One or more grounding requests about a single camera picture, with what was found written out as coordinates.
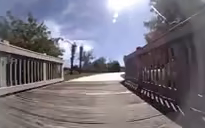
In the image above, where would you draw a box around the distant row of trees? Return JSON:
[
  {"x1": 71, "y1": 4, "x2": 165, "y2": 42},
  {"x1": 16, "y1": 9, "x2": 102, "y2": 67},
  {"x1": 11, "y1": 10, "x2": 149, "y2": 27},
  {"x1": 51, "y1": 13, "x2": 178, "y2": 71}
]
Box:
[{"x1": 82, "y1": 49, "x2": 122, "y2": 73}]

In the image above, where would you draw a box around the pale concrete path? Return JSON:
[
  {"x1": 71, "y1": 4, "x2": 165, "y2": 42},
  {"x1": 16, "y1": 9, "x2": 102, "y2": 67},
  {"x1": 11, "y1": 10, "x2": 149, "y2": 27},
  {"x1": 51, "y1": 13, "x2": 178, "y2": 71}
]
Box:
[{"x1": 68, "y1": 72, "x2": 126, "y2": 83}]

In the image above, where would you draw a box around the bare palm trunk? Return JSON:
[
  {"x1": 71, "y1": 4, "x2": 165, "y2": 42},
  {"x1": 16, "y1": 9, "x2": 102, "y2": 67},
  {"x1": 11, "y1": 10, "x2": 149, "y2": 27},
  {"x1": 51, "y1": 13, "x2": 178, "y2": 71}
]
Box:
[
  {"x1": 69, "y1": 42, "x2": 77, "y2": 75},
  {"x1": 78, "y1": 45, "x2": 84, "y2": 74}
]

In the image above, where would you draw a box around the wooden plank bridge deck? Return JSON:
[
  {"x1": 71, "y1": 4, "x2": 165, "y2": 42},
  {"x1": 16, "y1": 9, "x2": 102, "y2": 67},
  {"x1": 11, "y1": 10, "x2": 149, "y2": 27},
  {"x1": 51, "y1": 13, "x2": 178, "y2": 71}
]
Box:
[{"x1": 0, "y1": 80, "x2": 184, "y2": 128}]

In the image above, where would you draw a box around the dark wooden bridge railing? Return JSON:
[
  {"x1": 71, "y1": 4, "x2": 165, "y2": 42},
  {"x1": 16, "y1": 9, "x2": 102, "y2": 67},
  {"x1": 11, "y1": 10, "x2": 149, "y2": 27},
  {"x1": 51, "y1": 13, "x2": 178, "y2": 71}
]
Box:
[{"x1": 123, "y1": 6, "x2": 205, "y2": 128}]

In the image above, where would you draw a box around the pale wooden bridge railing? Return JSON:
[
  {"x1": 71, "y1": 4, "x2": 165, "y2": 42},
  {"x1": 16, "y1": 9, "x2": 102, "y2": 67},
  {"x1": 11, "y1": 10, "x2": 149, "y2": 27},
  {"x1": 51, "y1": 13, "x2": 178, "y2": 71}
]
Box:
[{"x1": 0, "y1": 39, "x2": 65, "y2": 99}]

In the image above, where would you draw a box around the large leafy tree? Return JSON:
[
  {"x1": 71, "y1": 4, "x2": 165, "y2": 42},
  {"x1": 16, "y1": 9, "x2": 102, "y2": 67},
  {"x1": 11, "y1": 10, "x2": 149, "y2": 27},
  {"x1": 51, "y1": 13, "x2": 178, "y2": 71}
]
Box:
[{"x1": 0, "y1": 11, "x2": 66, "y2": 58}]

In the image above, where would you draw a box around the tree behind dark railing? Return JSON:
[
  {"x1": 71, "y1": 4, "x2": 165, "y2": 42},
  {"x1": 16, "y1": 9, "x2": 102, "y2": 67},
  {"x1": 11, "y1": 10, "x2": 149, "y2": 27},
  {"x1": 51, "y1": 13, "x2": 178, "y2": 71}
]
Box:
[{"x1": 143, "y1": 0, "x2": 205, "y2": 43}]

